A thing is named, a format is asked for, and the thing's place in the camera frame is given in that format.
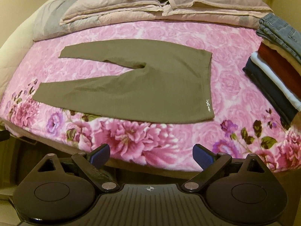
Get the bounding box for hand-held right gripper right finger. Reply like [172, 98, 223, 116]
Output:
[182, 144, 265, 192]

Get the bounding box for pink floral blanket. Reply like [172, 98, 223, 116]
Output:
[0, 20, 301, 177]

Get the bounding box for folded white garment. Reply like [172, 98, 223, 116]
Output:
[250, 52, 301, 111]

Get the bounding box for folded black garment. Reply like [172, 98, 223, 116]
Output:
[243, 68, 292, 126]

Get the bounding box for folded navy garment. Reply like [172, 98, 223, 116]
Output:
[243, 60, 299, 120]

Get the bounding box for folded red garment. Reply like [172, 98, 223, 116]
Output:
[257, 45, 301, 85]

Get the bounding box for folded blue jeans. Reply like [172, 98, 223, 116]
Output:
[256, 13, 301, 63]

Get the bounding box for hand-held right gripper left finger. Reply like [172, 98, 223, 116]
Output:
[38, 144, 119, 192]

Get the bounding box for white quilted headboard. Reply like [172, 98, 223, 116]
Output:
[0, 0, 59, 95]

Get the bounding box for olive green pants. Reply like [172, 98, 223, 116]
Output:
[32, 40, 215, 125]

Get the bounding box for folded cream garment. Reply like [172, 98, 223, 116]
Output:
[262, 40, 301, 70]

